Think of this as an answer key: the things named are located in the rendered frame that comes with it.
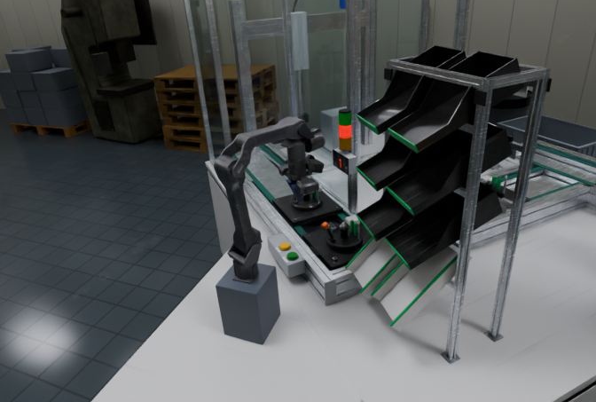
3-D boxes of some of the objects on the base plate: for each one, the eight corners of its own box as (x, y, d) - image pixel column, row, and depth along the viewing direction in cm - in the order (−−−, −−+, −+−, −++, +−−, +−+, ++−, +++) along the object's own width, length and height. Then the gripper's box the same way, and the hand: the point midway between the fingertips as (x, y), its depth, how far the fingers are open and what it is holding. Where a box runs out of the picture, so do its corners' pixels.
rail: (325, 306, 142) (324, 280, 137) (245, 201, 216) (242, 181, 211) (339, 301, 143) (339, 275, 139) (254, 198, 218) (253, 179, 213)
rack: (450, 364, 117) (487, 82, 83) (376, 288, 148) (381, 59, 114) (504, 337, 125) (558, 68, 91) (423, 271, 155) (441, 51, 121)
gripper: (276, 149, 136) (279, 192, 142) (300, 169, 120) (302, 216, 127) (293, 145, 138) (296, 187, 144) (318, 164, 122) (321, 210, 129)
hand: (299, 191), depth 134 cm, fingers closed
